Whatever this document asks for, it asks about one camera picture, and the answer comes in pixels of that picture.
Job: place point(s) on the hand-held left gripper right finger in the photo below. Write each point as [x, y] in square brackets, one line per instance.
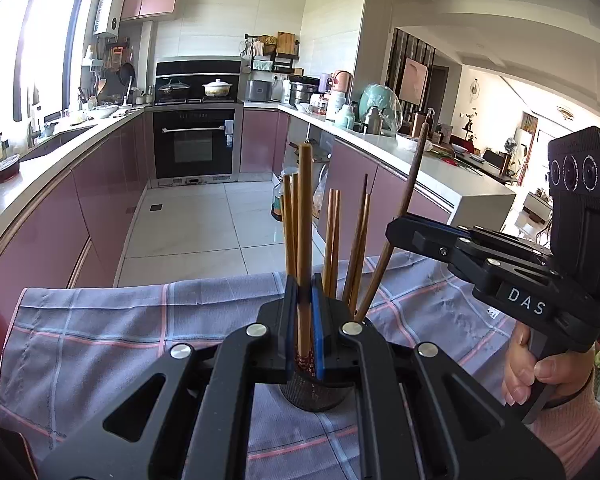
[320, 340]

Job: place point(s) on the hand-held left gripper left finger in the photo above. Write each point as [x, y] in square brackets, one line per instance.
[291, 335]

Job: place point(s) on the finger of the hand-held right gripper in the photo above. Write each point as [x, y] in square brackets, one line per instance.
[445, 228]
[420, 240]

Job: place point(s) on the single dark brown chopstick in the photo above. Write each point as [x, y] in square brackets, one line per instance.
[410, 190]

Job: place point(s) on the black mesh utensil holder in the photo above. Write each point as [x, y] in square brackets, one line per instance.
[315, 395]

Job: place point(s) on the single bamboo chopstick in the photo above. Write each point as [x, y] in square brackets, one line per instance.
[305, 235]

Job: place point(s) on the person's right hand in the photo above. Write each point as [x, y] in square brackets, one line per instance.
[517, 375]

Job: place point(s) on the dining table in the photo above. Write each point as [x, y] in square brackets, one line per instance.
[485, 165]

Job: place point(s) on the pink base cabinet run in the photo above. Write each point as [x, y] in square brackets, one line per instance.
[80, 200]
[347, 165]

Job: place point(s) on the steel thermos flask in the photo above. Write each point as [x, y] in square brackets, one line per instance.
[373, 121]

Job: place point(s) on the plastic cooking oil bottle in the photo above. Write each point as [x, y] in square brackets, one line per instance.
[276, 205]

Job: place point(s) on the pale teal bottle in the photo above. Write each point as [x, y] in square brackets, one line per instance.
[346, 119]

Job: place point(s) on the mint green appliance in plastic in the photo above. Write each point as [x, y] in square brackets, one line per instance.
[380, 97]

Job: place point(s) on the blue-grey plaid tablecloth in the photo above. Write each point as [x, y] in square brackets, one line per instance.
[130, 340]

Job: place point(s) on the white bottle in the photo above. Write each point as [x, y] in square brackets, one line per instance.
[334, 102]

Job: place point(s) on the pink kettle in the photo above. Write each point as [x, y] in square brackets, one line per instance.
[342, 80]

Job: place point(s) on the steel steamer pot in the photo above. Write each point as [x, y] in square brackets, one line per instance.
[302, 92]

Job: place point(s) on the built-in black oven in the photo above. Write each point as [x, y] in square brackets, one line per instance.
[195, 150]

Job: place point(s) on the silver countertop appliance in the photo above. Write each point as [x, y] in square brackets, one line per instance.
[258, 91]

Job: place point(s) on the wooden cutting board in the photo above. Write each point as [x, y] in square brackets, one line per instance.
[286, 42]

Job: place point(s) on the white casserole pot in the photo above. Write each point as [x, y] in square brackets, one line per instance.
[219, 89]

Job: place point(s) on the black pot with glass lid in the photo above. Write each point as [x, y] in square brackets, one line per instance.
[174, 91]

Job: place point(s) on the kitchen sink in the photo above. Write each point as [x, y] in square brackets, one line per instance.
[55, 140]

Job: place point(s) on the black hanging frying pan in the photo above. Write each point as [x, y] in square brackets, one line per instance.
[126, 75]

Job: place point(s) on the dark red food container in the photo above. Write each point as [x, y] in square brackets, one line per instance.
[7, 170]

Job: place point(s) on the large kitchen window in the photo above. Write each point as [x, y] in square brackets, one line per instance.
[35, 45]

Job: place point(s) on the round wall clock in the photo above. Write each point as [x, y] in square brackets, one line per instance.
[474, 89]

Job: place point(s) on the pink wall painting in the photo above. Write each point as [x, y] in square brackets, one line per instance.
[414, 80]

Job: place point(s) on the black wall storage rack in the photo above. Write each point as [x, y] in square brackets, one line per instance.
[285, 62]

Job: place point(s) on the white wall water heater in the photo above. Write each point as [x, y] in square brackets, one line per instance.
[109, 10]

